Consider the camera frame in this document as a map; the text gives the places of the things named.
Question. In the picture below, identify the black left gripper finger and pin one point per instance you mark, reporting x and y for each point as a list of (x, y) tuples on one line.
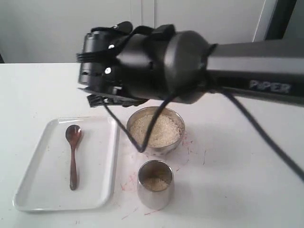
[(97, 100)]

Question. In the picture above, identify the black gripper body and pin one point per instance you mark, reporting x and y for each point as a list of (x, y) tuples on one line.
[(99, 66)]

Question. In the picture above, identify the brown wooden spoon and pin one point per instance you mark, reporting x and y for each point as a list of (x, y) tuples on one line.
[(73, 135)]

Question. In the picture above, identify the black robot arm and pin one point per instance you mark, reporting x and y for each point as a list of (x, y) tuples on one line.
[(127, 66)]

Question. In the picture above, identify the steel bowl of rice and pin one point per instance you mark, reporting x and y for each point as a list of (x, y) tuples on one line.
[(167, 132)]

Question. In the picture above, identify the steel cup with rice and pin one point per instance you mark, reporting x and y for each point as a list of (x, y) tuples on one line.
[(155, 184)]

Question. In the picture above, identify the white cabinet doors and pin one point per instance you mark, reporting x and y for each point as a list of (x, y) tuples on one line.
[(52, 31)]

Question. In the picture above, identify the white rectangular plastic tray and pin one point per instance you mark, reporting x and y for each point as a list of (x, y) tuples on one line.
[(46, 185)]

